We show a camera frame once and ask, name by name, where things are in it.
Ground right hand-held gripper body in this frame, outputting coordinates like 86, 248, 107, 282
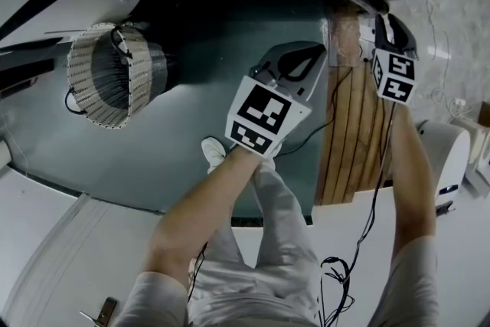
371, 47, 417, 104

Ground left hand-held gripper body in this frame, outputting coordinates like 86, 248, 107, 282
224, 59, 312, 158

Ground person's right forearm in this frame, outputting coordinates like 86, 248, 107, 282
389, 98, 438, 254

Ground person's left forearm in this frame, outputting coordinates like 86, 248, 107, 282
146, 146, 270, 281

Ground person's left white shoe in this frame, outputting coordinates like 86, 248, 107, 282
201, 136, 227, 175

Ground wooden slatted board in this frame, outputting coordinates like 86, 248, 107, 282
313, 0, 400, 207

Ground white rounded appliance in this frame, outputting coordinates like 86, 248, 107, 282
414, 119, 472, 212

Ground person's light trousers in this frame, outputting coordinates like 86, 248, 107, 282
186, 159, 322, 327

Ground person's white shirt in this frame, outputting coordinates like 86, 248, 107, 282
113, 235, 440, 327

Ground black floor cable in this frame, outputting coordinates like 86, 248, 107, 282
274, 64, 354, 159

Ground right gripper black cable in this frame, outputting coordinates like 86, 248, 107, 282
318, 102, 398, 327

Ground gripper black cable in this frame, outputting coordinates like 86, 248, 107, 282
186, 240, 210, 304
318, 102, 398, 327

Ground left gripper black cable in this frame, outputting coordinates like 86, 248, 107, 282
186, 240, 210, 304

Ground metal door handle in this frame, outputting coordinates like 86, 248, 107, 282
79, 296, 119, 327

